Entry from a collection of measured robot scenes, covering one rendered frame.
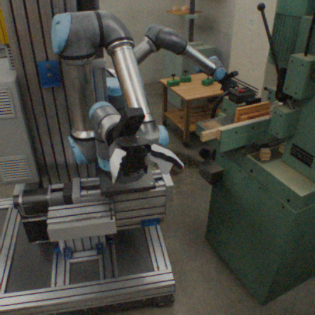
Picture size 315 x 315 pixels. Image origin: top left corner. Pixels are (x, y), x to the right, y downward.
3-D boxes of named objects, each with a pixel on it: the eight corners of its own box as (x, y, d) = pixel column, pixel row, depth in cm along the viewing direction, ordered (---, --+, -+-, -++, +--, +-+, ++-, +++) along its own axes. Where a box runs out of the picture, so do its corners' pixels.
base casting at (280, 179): (275, 131, 186) (278, 117, 181) (359, 183, 143) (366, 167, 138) (215, 148, 170) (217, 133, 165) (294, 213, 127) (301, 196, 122)
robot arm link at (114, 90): (107, 111, 161) (105, 86, 153) (99, 102, 171) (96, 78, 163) (129, 106, 166) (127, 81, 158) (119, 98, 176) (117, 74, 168)
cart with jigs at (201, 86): (209, 114, 368) (214, 61, 332) (238, 136, 324) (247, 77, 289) (158, 125, 345) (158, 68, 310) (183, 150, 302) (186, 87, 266)
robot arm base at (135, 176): (109, 185, 125) (107, 165, 120) (106, 164, 138) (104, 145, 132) (145, 181, 128) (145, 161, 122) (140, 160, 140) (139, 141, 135)
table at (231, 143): (270, 105, 187) (271, 95, 184) (309, 126, 164) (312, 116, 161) (184, 125, 164) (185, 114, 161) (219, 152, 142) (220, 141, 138)
